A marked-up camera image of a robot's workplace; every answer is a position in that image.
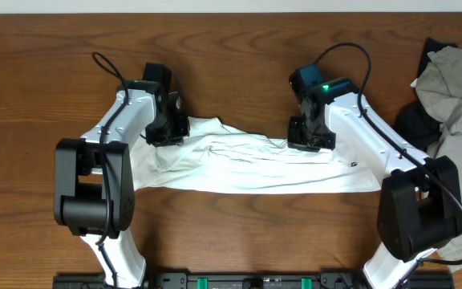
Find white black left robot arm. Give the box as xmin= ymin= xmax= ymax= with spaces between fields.
xmin=53 ymin=63 xmax=189 ymax=288

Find black crumpled garment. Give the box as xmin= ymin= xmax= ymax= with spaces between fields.
xmin=395 ymin=38 xmax=458 ymax=151

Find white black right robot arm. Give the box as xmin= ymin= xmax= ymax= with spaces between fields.
xmin=288 ymin=64 xmax=462 ymax=288

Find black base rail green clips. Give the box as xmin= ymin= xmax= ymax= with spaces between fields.
xmin=52 ymin=272 xmax=455 ymax=289

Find white t-shirt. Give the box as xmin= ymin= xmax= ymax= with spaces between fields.
xmin=130 ymin=117 xmax=380 ymax=194

